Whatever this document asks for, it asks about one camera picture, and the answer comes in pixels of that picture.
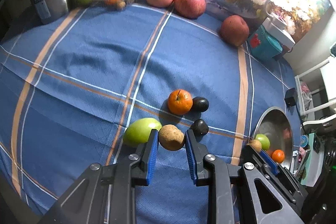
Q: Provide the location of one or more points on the blue round lid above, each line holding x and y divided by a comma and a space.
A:
304, 140

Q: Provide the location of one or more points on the plastic bag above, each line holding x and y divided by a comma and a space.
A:
305, 94

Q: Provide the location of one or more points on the small orange mandarin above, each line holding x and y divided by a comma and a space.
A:
113, 0

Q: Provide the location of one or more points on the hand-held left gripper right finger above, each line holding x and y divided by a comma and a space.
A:
191, 158

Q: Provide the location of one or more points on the teal box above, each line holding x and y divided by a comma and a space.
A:
263, 43

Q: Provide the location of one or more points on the black power adapter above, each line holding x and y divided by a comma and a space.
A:
290, 98

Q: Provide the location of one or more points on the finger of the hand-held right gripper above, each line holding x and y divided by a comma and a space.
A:
263, 161

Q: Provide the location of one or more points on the dark plum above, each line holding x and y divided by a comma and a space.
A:
199, 127
200, 104

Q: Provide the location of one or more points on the small brown kiwi fruit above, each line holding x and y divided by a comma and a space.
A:
120, 5

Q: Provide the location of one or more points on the round metal basin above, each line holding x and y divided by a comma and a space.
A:
273, 121

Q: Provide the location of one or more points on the white storage rack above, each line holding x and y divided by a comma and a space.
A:
325, 74

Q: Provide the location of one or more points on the white gooseneck lamp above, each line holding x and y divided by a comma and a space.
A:
281, 29

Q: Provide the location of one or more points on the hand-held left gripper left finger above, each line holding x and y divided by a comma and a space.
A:
152, 158

